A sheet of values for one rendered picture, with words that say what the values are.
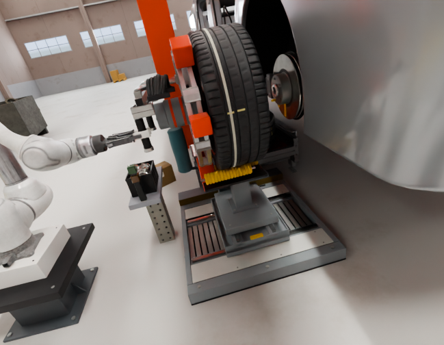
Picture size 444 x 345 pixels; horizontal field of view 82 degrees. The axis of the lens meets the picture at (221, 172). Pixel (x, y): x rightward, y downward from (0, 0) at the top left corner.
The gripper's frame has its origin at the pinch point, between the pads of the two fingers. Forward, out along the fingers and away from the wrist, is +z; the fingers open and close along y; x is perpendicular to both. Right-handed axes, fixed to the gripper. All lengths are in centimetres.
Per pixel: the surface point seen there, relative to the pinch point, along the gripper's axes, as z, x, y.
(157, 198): -5.5, -38.2, -9.4
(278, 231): 53, -66, 9
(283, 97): 68, -1, -9
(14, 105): -271, -5, -421
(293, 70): 72, 11, -4
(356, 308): 71, -83, 49
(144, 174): -9.5, -26.7, -19.1
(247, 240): 36, -66, 9
